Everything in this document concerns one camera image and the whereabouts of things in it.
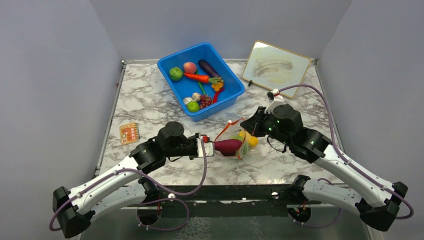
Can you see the white garlic toy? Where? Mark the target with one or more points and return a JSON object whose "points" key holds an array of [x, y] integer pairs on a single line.
{"points": [[195, 97]]}

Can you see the orange carrot toy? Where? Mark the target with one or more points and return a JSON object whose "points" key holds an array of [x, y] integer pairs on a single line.
{"points": [[203, 78]]}

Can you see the green cabbage toy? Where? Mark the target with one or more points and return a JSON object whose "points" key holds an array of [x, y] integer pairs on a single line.
{"points": [[244, 148]]}

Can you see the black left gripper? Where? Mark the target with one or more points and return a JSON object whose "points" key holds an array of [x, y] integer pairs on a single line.
{"points": [[194, 138]]}

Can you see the red grapes toy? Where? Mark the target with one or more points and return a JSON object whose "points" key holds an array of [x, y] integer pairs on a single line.
{"points": [[205, 101]]}

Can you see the peach toy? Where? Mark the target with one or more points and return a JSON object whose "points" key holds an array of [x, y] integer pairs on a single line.
{"points": [[190, 68]]}

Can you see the gold framed whiteboard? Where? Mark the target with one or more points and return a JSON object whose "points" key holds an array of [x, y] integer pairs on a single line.
{"points": [[272, 67]]}

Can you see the purple sweet potato toy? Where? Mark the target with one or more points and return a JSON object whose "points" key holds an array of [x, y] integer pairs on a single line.
{"points": [[227, 147]]}

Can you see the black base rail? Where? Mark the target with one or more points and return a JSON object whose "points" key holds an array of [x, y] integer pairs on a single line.
{"points": [[215, 201]]}

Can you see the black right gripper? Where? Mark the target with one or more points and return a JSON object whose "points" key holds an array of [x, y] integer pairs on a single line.
{"points": [[253, 124]]}

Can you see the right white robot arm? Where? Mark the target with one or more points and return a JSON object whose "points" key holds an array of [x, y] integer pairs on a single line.
{"points": [[375, 200]]}

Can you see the blue plastic bin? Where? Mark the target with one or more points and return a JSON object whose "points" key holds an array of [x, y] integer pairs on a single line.
{"points": [[186, 87]]}

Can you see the red chili toy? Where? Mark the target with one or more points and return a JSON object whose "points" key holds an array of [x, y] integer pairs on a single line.
{"points": [[216, 95]]}

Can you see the clear zip bag orange zipper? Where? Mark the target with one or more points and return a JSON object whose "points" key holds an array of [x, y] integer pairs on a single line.
{"points": [[231, 128]]}

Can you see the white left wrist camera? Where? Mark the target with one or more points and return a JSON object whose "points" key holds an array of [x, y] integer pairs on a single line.
{"points": [[205, 147]]}

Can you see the small orange pepper toy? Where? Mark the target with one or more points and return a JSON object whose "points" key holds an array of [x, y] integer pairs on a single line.
{"points": [[217, 87]]}

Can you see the orange card tile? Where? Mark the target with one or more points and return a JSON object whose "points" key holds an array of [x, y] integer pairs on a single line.
{"points": [[129, 133]]}

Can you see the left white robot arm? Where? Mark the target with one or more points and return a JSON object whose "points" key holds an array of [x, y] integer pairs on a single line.
{"points": [[128, 182]]}

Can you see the green lime toy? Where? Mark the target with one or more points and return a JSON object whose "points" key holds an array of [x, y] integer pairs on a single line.
{"points": [[193, 106]]}

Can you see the purple eggplant toy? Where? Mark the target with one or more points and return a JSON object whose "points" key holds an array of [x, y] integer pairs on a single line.
{"points": [[208, 69]]}

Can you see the green artichoke toy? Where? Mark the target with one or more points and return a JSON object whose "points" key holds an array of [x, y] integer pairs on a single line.
{"points": [[176, 74]]}

